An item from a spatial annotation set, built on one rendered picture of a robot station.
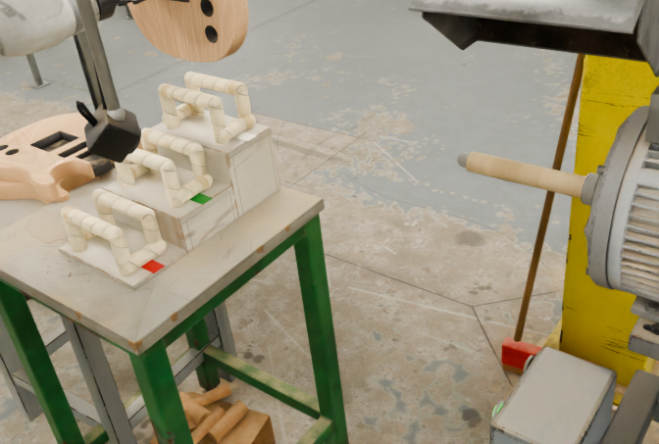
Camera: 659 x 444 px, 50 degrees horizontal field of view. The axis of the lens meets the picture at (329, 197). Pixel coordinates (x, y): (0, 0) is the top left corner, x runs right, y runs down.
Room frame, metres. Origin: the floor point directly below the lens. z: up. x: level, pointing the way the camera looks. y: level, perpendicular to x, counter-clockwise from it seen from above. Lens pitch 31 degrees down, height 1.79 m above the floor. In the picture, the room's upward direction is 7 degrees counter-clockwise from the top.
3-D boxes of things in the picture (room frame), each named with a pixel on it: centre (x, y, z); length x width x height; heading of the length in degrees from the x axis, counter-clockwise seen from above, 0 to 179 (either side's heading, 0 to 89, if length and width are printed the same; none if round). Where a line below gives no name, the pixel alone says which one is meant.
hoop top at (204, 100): (1.51, 0.29, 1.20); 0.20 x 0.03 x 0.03; 49
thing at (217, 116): (1.45, 0.23, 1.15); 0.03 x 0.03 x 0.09
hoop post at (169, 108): (1.56, 0.35, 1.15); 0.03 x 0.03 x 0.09
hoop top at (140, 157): (1.39, 0.40, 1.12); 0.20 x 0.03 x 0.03; 49
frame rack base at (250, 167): (1.53, 0.27, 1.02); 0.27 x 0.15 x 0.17; 50
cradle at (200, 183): (1.35, 0.30, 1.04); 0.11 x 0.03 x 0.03; 140
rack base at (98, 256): (1.30, 0.47, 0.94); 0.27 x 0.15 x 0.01; 50
